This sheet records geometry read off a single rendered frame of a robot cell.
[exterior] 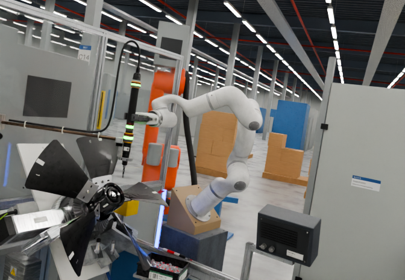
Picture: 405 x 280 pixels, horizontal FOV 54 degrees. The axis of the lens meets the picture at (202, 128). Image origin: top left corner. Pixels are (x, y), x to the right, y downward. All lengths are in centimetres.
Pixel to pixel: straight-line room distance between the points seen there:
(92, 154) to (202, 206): 75
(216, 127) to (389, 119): 706
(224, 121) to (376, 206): 697
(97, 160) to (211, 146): 808
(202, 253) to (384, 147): 159
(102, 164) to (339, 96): 200
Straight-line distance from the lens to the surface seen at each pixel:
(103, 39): 268
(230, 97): 196
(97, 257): 190
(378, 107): 322
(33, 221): 175
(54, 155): 176
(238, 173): 219
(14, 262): 212
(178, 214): 241
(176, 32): 585
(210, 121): 998
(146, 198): 199
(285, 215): 186
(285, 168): 1098
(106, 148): 199
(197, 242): 231
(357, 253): 334
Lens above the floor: 166
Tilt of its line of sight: 3 degrees down
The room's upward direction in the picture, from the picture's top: 9 degrees clockwise
